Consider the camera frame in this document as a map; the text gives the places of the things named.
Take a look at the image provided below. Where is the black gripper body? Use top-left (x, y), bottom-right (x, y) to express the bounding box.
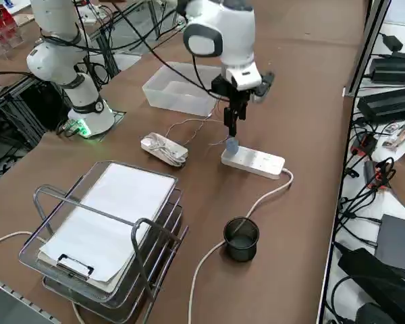
top-left (211, 76), bottom-right (251, 107)

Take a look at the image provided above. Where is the blue-cased phone charger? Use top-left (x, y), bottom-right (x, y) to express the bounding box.
top-left (225, 136), bottom-right (240, 155)

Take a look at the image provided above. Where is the white power strip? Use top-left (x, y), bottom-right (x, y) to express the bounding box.
top-left (221, 145), bottom-right (286, 180)

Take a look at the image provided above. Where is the long black power brick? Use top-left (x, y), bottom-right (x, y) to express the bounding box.
top-left (369, 52), bottom-right (405, 85)
top-left (356, 86), bottom-right (405, 124)

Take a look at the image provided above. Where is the small black power adapter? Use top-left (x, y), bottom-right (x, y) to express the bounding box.
top-left (381, 32), bottom-right (404, 51)

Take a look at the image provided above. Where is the clear plastic bin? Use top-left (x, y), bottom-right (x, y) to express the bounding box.
top-left (142, 61), bottom-right (223, 117)

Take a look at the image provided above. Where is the clipboard with white paper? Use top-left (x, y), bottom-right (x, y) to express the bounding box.
top-left (37, 163), bottom-right (176, 293)

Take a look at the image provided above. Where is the metal mesh document tray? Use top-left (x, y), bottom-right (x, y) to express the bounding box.
top-left (18, 160), bottom-right (190, 324)

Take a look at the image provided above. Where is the flat black box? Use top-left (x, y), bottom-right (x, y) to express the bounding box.
top-left (374, 214), bottom-right (405, 271)

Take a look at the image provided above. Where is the clear acrylic rack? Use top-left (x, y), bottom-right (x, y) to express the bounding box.
top-left (0, 6), bottom-right (24, 60)

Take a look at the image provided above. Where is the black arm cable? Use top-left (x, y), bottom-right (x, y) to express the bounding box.
top-left (114, 0), bottom-right (230, 102)

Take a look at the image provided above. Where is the pale data cable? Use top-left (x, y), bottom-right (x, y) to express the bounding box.
top-left (0, 231), bottom-right (38, 252)

